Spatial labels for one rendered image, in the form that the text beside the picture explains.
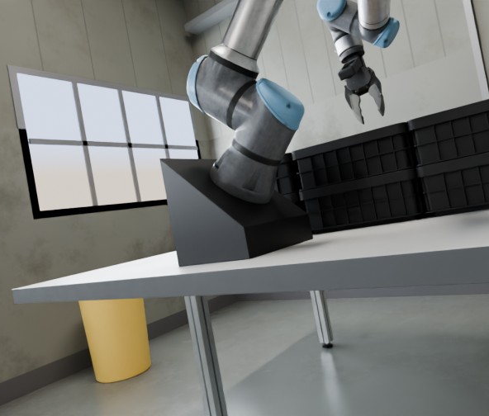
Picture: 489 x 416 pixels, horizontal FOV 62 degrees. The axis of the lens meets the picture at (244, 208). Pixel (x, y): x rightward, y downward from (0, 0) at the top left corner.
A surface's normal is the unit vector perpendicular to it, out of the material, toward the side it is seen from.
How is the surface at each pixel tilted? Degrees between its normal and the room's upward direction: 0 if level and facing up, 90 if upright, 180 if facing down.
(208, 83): 94
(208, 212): 90
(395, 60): 90
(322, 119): 90
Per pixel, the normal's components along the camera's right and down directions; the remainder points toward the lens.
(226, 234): -0.59, 0.08
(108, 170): 0.78, -0.16
